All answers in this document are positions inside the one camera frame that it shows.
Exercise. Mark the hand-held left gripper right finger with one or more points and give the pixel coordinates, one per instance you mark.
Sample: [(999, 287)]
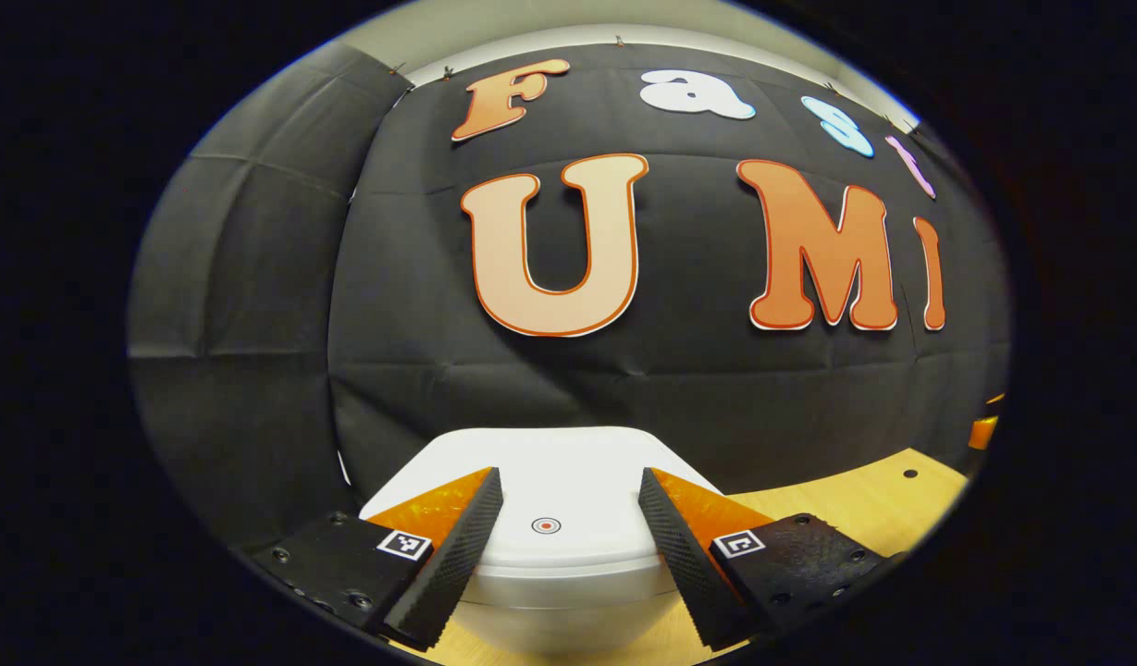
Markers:
[(679, 555)]

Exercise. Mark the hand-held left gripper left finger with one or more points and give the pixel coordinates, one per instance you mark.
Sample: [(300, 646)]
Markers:
[(457, 555)]

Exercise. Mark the white desktop garbage bin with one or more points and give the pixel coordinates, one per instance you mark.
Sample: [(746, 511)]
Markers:
[(568, 481)]

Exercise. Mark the wooden desktop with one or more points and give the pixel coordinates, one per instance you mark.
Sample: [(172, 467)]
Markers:
[(855, 509)]

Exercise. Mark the black backdrop cloth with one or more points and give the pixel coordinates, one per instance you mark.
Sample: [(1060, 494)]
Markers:
[(679, 388)]

